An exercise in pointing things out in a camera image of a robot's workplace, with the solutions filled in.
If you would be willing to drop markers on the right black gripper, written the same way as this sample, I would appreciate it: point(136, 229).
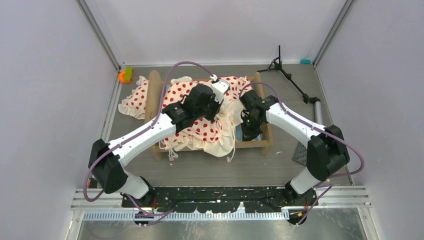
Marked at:
point(249, 135)

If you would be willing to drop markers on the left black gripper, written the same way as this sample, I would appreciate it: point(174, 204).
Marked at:
point(216, 104)

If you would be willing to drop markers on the wooden pet bed frame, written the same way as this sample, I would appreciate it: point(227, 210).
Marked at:
point(220, 138)

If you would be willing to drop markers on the strawberry print small pillow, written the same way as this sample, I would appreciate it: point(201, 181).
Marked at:
point(134, 105)

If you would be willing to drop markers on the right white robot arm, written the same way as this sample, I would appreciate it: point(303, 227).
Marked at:
point(325, 154)

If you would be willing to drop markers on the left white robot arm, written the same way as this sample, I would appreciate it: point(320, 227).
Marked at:
point(108, 159)

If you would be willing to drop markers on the black perforated pad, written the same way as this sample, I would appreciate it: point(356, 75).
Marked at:
point(300, 156)

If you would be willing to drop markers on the teal small block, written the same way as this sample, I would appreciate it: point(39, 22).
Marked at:
point(306, 61)

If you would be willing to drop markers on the orange green toy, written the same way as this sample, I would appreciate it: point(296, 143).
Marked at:
point(126, 75)

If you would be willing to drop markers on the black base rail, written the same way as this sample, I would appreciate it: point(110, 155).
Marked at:
point(216, 204)

